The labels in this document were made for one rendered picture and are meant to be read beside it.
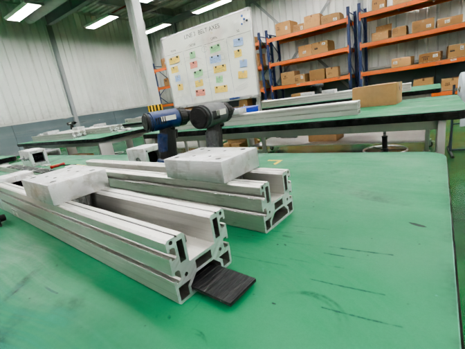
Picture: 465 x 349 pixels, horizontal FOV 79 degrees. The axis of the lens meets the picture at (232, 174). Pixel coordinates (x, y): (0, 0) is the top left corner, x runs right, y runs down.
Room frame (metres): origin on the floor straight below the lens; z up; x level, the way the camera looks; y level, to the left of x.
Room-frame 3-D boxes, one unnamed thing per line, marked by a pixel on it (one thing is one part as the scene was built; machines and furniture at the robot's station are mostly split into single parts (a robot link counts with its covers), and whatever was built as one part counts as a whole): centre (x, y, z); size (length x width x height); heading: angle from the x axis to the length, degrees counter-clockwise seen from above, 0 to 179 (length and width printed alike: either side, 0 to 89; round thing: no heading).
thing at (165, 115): (0.94, 0.16, 0.89); 0.20 x 0.08 x 0.22; 124
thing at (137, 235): (0.59, 0.35, 0.82); 0.80 x 0.10 x 0.09; 49
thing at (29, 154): (1.74, 1.18, 0.83); 0.11 x 0.10 x 0.10; 136
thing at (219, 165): (0.57, 0.04, 0.87); 0.16 x 0.11 x 0.07; 49
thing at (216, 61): (4.08, 0.10, 0.97); 1.50 x 0.50 x 1.95; 53
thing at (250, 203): (0.73, 0.23, 0.82); 0.80 x 0.10 x 0.09; 49
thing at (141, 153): (1.08, 0.33, 0.83); 0.11 x 0.10 x 0.10; 145
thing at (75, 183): (0.59, 0.35, 0.87); 0.16 x 0.11 x 0.07; 49
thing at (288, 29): (10.28, -3.24, 1.58); 2.83 x 0.98 x 3.15; 53
